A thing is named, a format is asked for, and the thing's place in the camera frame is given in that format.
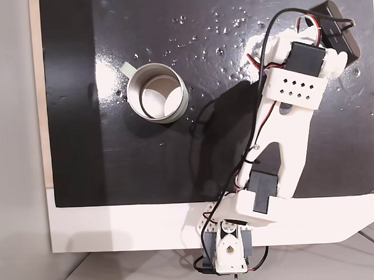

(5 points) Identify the metal cup with handle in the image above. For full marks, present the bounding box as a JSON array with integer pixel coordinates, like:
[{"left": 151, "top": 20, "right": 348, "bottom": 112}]
[{"left": 119, "top": 60, "right": 191, "bottom": 126}]

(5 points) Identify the black oval camera box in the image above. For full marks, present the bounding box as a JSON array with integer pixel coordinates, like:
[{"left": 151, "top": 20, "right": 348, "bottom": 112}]
[{"left": 310, "top": 0, "right": 362, "bottom": 64}]

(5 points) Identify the black base cable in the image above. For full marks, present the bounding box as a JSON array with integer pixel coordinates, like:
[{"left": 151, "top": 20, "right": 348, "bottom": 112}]
[{"left": 192, "top": 244, "right": 271, "bottom": 276}]

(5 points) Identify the pale wooden board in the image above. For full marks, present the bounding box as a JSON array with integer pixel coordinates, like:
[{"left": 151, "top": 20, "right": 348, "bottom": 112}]
[{"left": 28, "top": 0, "right": 55, "bottom": 190}]

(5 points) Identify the black mat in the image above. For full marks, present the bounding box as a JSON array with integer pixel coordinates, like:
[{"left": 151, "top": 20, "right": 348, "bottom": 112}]
[{"left": 39, "top": 0, "right": 374, "bottom": 209}]

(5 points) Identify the grey table clamp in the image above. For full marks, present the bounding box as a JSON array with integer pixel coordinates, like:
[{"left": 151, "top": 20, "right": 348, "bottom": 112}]
[{"left": 201, "top": 228, "right": 254, "bottom": 265}]

